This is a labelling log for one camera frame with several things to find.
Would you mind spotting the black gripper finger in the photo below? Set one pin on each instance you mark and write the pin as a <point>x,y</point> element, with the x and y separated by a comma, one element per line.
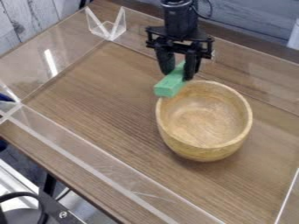
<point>166,60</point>
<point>192,61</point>

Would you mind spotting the green rectangular block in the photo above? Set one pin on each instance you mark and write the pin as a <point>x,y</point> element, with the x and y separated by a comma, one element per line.
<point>171,83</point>

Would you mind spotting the blue object at edge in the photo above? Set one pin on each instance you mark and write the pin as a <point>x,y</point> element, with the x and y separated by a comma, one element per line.
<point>6,98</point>

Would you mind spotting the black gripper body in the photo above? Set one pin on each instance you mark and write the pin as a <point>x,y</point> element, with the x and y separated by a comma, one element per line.
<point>180,35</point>

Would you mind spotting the brown wooden bowl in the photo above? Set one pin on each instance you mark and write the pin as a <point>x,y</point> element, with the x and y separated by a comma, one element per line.
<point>204,122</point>

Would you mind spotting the black metal table leg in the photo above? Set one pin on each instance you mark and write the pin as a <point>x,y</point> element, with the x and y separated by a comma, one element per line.
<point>50,185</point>

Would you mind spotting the metal bracket with screw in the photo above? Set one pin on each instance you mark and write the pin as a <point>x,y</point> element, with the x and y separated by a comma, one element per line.
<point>55,212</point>

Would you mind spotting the clear acrylic tray wall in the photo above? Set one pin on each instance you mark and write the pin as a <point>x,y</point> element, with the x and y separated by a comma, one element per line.
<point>83,121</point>

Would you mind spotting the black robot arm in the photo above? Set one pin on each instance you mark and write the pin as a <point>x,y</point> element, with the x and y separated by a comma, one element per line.
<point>180,36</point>

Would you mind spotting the clear acrylic corner bracket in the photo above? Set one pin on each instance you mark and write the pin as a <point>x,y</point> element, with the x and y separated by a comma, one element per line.
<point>108,30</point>

